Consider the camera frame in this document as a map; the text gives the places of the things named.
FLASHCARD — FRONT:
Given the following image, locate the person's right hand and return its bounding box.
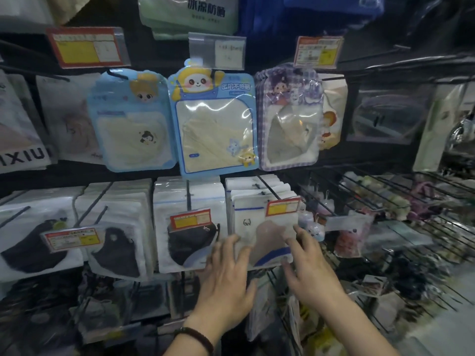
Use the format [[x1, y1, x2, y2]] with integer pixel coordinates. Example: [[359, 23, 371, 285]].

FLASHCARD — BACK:
[[281, 224, 348, 310]]

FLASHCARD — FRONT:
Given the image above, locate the person's left hand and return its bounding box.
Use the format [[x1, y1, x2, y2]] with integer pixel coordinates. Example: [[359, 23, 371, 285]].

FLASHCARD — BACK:
[[185, 233, 259, 344]]

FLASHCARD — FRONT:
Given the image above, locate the black mask packet pale arc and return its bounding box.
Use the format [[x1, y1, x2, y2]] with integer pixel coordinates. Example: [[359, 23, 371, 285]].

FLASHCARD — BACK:
[[154, 198, 228, 274]]

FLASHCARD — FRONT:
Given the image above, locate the purple checked packet cream mask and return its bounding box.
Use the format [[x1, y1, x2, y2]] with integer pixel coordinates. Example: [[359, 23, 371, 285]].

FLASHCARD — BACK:
[[254, 63, 324, 172]]

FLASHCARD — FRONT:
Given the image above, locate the cream cartoon girl packet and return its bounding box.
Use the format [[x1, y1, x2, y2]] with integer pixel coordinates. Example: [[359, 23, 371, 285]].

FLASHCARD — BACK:
[[319, 73, 349, 151]]

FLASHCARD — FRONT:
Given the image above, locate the blue cartoon packet cream mask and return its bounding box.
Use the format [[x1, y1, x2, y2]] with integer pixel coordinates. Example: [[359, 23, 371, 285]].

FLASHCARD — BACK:
[[167, 59, 260, 178]]

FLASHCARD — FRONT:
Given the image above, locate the pale blue packet cream mask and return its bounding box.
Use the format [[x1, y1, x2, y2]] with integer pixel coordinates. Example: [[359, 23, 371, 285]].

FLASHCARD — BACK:
[[87, 68, 177, 173]]

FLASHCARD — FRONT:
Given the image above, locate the white packet beige mask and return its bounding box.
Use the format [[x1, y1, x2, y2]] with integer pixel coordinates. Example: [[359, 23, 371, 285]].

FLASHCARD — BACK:
[[36, 73, 108, 166]]

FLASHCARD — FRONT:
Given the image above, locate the dark blue mask packet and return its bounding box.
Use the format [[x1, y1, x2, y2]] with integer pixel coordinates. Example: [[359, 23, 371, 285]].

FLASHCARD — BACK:
[[237, 0, 386, 52]]

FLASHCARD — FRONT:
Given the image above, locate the grey packet pink mask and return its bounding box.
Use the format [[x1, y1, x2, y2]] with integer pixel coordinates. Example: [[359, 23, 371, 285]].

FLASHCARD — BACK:
[[0, 70, 52, 174]]

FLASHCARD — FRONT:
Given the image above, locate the pale green mask packet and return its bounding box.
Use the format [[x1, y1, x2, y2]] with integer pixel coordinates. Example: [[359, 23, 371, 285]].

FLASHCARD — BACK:
[[137, 0, 239, 41]]

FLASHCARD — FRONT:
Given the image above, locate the cream line-drawing mask packet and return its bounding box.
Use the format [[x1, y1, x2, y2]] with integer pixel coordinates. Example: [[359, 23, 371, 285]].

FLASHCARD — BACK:
[[46, 0, 94, 26]]

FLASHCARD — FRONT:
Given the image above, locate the blue white bunny toy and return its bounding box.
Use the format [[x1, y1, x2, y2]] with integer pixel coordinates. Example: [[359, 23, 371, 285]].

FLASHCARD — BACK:
[[306, 218, 327, 242]]

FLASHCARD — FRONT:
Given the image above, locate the row of clear hanging packets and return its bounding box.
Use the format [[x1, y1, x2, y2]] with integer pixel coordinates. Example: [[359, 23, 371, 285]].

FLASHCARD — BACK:
[[246, 272, 297, 344]]

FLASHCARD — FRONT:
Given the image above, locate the cartoon sticker card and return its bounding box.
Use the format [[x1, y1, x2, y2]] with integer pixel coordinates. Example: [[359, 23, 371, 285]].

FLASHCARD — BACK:
[[358, 274, 389, 299]]

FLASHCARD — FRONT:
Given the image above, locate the red yellow price tag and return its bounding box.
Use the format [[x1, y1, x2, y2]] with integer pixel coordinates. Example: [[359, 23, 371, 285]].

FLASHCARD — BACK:
[[46, 27, 131, 69], [265, 196, 301, 218], [169, 208, 212, 231]]

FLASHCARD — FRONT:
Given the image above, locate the clear flat packet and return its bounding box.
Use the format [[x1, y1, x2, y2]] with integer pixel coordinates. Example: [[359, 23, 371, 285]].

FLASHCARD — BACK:
[[365, 222, 435, 256]]

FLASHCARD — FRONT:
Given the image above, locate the pile of dark scrunchies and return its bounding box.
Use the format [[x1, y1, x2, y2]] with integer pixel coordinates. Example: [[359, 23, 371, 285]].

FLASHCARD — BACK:
[[385, 252, 457, 293]]

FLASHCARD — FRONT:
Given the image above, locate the green plush toy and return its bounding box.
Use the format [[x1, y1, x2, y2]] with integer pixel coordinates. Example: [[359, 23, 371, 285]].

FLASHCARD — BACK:
[[382, 192, 411, 221]]

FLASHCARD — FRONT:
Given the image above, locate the pink plush toy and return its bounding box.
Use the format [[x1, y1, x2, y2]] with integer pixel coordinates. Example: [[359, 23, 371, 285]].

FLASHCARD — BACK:
[[408, 181, 442, 223]]

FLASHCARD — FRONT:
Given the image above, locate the white red price tag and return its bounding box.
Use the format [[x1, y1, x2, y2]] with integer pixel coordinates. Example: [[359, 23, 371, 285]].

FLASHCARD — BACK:
[[41, 227, 103, 253]]

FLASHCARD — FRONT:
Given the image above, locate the clear packet purple trim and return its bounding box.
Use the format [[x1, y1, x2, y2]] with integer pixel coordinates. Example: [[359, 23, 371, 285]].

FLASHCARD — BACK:
[[347, 83, 435, 145]]

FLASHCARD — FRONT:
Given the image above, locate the pale tall packet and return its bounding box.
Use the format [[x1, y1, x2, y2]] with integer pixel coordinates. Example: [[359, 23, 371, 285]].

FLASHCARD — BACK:
[[412, 83, 468, 173]]

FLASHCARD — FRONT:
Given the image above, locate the silver keyring bunch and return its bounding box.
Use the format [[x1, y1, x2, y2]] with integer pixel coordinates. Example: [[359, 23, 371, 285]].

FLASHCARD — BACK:
[[447, 111, 475, 152]]

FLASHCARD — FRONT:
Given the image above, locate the white price tag with barcode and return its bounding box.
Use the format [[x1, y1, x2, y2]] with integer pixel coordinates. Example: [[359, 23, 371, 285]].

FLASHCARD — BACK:
[[293, 36, 344, 69]]

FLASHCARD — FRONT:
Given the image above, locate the clear holder white paper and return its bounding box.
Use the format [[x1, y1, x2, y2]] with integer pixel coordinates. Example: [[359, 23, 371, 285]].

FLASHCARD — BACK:
[[188, 32, 247, 71]]

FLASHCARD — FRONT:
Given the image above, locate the pink bunny keychain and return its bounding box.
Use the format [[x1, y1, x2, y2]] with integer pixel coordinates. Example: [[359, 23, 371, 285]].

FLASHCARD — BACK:
[[333, 215, 374, 259]]

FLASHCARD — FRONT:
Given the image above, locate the dark beaded bracelet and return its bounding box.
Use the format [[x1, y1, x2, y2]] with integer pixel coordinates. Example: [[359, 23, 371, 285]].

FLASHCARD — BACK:
[[173, 326, 215, 356]]

